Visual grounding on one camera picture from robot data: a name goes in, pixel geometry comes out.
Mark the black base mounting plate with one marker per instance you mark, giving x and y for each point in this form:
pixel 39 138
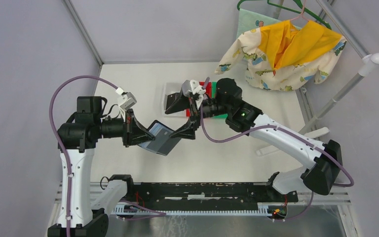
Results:
pixel 206 196

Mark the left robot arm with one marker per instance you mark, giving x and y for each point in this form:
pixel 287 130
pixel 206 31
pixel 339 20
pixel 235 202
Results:
pixel 77 140

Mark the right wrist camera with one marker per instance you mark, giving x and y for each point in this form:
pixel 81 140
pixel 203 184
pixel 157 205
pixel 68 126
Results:
pixel 191 88

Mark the green plastic bin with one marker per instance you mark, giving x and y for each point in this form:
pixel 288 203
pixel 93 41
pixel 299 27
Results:
pixel 220 113

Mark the white clothes rack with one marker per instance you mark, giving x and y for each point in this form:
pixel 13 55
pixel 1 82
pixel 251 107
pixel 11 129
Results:
pixel 352 87

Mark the red plastic bin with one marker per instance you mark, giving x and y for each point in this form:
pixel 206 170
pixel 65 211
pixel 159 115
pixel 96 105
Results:
pixel 207 86

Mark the pink clothes hanger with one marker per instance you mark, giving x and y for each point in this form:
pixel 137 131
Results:
pixel 301 15

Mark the light green towel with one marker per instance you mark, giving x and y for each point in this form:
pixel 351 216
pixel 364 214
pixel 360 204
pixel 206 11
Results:
pixel 248 23

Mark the yellow cream children's jacket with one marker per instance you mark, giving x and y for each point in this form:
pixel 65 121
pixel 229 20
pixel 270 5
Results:
pixel 322 48

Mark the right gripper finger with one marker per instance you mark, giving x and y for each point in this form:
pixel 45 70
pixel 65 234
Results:
pixel 176 102
pixel 186 131

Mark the dark grey credit card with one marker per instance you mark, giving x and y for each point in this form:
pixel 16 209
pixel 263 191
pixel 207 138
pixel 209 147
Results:
pixel 162 144

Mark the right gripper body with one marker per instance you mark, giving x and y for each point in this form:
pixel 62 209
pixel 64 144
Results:
pixel 195 111

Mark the white plastic bin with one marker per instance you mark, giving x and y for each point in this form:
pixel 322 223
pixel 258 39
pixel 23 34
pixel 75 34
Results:
pixel 170 88

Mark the green clothes hanger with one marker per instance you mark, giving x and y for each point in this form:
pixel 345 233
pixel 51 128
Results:
pixel 317 17

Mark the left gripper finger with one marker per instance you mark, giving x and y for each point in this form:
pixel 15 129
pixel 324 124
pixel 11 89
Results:
pixel 133 140
pixel 137 129

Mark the white cable tray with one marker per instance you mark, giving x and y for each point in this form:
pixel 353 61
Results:
pixel 123 209

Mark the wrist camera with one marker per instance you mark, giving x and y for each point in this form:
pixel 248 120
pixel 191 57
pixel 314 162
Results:
pixel 191 88
pixel 125 101

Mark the black leather card holder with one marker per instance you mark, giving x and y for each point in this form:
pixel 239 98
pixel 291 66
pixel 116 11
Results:
pixel 155 124

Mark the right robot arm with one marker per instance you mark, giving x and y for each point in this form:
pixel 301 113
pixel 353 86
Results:
pixel 321 162

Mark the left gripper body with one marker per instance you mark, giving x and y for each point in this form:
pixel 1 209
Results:
pixel 128 131

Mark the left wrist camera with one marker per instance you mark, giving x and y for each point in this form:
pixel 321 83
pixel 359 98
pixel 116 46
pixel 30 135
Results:
pixel 125 101

